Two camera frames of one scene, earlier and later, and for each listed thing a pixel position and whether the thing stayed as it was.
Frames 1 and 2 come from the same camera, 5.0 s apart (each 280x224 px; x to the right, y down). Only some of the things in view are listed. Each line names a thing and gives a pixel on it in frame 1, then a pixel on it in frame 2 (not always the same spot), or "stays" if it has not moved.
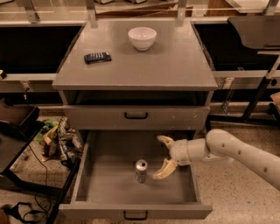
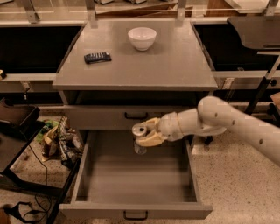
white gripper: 178,152 -> 171,126
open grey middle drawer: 115,179 stays
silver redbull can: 141,171 -> 138,130
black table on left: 20,123 stays
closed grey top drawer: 135,118 stays
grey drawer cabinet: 127,82 stays
